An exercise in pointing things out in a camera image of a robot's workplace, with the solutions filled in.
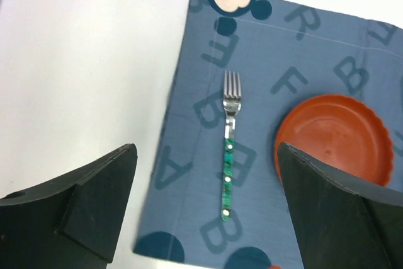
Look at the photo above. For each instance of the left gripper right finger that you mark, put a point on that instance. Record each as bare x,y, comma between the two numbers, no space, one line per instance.
340,221

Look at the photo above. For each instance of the red plastic plate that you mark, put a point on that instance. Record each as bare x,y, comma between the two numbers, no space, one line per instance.
342,132

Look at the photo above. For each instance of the blue letter-print cloth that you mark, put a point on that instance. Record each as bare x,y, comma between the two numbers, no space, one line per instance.
284,53

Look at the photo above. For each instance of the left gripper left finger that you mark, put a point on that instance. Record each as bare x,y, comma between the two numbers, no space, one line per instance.
71,221

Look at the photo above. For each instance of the green-handled fork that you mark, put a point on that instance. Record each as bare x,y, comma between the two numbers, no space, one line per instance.
232,95

